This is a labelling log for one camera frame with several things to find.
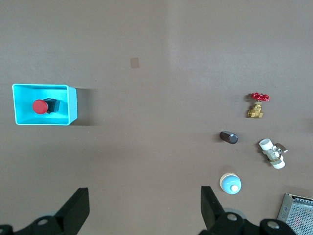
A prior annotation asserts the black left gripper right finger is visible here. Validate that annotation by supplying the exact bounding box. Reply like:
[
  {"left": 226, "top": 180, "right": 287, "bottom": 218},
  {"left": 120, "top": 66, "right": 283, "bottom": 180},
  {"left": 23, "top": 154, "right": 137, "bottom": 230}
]
[{"left": 199, "top": 186, "right": 298, "bottom": 235}]

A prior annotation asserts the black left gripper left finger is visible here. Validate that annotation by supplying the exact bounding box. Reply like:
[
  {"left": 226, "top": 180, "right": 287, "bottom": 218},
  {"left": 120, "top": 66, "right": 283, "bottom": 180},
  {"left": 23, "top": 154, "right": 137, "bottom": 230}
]
[{"left": 0, "top": 188, "right": 90, "bottom": 235}]

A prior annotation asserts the red push button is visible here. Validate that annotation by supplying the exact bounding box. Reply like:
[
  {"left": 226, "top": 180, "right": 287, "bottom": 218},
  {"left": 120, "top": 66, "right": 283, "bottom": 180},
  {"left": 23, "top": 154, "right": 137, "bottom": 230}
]
[{"left": 32, "top": 97, "right": 61, "bottom": 115}]

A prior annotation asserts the blue call bell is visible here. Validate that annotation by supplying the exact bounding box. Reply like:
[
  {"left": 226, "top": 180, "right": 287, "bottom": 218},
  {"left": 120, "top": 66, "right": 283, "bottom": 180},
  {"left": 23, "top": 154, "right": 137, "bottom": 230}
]
[{"left": 219, "top": 173, "right": 242, "bottom": 195}]

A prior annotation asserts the dark cylindrical knob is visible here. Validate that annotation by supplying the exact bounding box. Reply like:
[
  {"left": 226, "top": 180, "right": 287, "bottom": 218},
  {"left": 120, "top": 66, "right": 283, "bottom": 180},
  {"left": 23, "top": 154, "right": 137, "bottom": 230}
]
[{"left": 219, "top": 130, "right": 239, "bottom": 145}]

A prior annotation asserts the white pipe ball valve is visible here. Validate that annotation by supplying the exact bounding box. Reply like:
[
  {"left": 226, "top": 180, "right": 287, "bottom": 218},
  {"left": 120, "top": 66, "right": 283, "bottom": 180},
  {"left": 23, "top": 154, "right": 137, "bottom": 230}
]
[{"left": 259, "top": 138, "right": 289, "bottom": 170}]

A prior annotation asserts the metal mesh power supply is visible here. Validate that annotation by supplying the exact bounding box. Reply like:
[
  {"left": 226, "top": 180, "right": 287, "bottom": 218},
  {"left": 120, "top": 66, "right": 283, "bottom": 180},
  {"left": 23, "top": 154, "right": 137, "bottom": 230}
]
[{"left": 276, "top": 193, "right": 313, "bottom": 235}]

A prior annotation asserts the cyan plastic bin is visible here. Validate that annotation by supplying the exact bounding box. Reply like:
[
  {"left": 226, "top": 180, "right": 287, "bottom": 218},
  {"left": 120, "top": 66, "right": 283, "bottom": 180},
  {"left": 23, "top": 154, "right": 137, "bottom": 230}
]
[{"left": 12, "top": 83, "right": 78, "bottom": 126}]

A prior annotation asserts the brass valve with red handle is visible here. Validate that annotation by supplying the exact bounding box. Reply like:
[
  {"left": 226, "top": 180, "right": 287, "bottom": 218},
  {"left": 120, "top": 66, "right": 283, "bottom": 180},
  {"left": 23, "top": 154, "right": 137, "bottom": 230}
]
[{"left": 246, "top": 92, "right": 270, "bottom": 119}]

